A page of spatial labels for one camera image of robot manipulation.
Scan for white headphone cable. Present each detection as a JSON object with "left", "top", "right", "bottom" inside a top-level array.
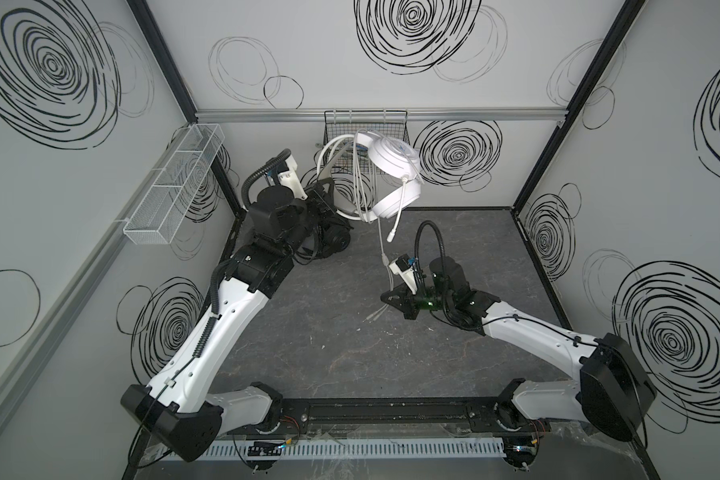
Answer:
[{"left": 350, "top": 134, "right": 397, "bottom": 325}]

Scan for aluminium wall rail left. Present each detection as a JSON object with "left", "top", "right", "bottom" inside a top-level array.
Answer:
[{"left": 0, "top": 151, "right": 166, "bottom": 434}]

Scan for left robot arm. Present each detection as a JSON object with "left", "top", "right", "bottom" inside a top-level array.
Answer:
[{"left": 121, "top": 149, "right": 333, "bottom": 468}]

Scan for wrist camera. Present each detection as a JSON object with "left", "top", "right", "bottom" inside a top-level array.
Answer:
[
  {"left": 277, "top": 156, "right": 308, "bottom": 201},
  {"left": 388, "top": 254, "right": 418, "bottom": 294}
]

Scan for white slotted cable duct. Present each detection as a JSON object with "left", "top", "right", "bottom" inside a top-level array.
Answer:
[{"left": 198, "top": 437, "right": 506, "bottom": 462}]

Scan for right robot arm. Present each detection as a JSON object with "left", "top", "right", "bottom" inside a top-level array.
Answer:
[{"left": 381, "top": 220, "right": 657, "bottom": 442}]

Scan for white mesh wall tray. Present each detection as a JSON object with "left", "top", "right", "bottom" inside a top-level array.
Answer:
[{"left": 123, "top": 123, "right": 224, "bottom": 245}]

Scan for black corner frame post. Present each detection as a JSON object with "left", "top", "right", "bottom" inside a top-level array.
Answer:
[{"left": 126, "top": 0, "right": 245, "bottom": 220}]

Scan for white headphones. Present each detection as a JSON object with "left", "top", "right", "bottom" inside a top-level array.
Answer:
[{"left": 316, "top": 130, "right": 423, "bottom": 242}]

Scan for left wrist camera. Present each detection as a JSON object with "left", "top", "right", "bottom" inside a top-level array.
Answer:
[{"left": 277, "top": 156, "right": 308, "bottom": 201}]

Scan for right black corner post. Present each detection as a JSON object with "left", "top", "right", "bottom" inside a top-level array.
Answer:
[{"left": 512, "top": 0, "right": 646, "bottom": 214}]

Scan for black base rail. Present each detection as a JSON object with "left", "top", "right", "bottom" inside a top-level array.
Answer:
[{"left": 224, "top": 396, "right": 566, "bottom": 438}]

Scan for aluminium wall rail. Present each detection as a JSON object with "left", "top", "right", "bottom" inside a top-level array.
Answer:
[
  {"left": 196, "top": 107, "right": 568, "bottom": 124},
  {"left": 0, "top": 151, "right": 166, "bottom": 434}
]

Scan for black wire basket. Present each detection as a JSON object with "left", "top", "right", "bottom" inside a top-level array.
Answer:
[{"left": 315, "top": 109, "right": 409, "bottom": 180}]

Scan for black blue gaming headset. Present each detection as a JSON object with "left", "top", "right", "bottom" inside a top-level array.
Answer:
[{"left": 314, "top": 216, "right": 352, "bottom": 259}]

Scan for aluminium wall rail back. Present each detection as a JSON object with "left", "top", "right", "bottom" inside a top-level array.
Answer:
[{"left": 196, "top": 107, "right": 568, "bottom": 124}]

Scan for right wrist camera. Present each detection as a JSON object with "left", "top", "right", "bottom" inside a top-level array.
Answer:
[{"left": 388, "top": 254, "right": 418, "bottom": 294}]

